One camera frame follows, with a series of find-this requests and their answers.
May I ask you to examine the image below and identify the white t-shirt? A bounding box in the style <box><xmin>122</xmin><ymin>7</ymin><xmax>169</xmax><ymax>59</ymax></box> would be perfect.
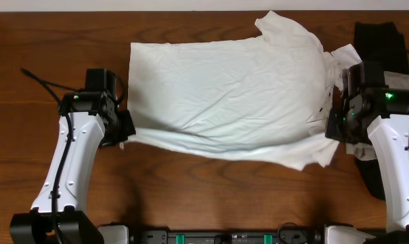
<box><xmin>118</xmin><ymin>9</ymin><xmax>344</xmax><ymax>172</ymax></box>

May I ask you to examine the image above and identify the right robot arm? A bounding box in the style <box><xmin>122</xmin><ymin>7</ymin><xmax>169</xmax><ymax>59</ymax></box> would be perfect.
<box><xmin>324</xmin><ymin>87</ymin><xmax>409</xmax><ymax>243</ymax></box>

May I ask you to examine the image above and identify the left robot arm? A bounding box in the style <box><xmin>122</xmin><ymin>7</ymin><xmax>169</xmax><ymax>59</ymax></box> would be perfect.
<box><xmin>10</xmin><ymin>91</ymin><xmax>130</xmax><ymax>243</ymax></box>

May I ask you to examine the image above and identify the grey garment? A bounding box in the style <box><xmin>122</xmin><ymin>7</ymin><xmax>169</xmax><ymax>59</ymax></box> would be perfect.
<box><xmin>345</xmin><ymin>71</ymin><xmax>409</xmax><ymax>161</ymax></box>

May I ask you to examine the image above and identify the black garment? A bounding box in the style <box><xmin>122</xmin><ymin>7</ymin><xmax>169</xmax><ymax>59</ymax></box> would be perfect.
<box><xmin>354</xmin><ymin>22</ymin><xmax>409</xmax><ymax>75</ymax></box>

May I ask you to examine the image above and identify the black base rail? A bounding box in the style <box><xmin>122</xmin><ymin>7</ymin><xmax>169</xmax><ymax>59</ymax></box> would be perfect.
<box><xmin>98</xmin><ymin>222</ymin><xmax>387</xmax><ymax>244</ymax></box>

